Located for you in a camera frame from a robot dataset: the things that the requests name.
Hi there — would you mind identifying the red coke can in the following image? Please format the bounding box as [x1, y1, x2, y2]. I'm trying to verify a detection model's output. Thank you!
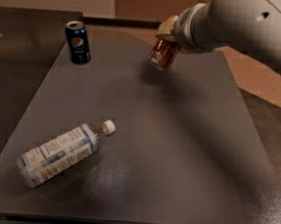
[147, 39, 181, 71]

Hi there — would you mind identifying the dark grey side cabinet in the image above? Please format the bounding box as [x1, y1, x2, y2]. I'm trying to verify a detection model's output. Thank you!
[0, 7, 83, 152]

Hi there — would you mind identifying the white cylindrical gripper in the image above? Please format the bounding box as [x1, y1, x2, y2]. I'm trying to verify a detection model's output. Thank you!
[155, 3, 219, 54]

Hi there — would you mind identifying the clear plastic water bottle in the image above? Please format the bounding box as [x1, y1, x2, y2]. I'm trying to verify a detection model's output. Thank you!
[17, 120, 116, 188]

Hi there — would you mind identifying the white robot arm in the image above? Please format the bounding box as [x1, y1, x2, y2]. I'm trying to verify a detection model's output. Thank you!
[156, 0, 281, 76]

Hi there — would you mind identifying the blue pepsi can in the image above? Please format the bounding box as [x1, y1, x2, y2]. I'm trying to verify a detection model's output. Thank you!
[65, 21, 91, 65]

